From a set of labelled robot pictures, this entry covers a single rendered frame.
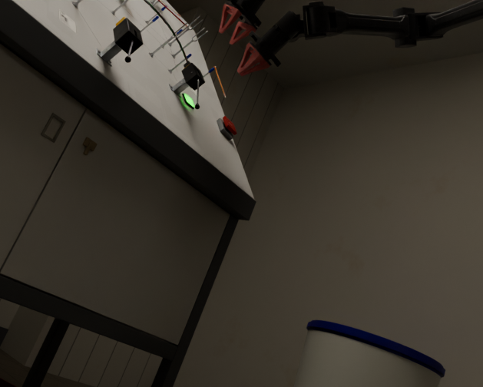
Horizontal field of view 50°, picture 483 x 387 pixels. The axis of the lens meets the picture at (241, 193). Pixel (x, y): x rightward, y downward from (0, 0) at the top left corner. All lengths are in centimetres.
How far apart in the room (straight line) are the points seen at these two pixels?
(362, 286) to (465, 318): 60
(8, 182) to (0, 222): 8
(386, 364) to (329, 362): 21
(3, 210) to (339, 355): 140
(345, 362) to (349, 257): 115
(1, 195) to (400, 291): 221
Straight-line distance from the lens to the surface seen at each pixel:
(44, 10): 122
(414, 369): 215
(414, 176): 319
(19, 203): 115
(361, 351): 210
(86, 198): 123
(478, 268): 279
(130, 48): 121
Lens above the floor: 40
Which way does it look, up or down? 18 degrees up
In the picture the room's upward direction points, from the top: 22 degrees clockwise
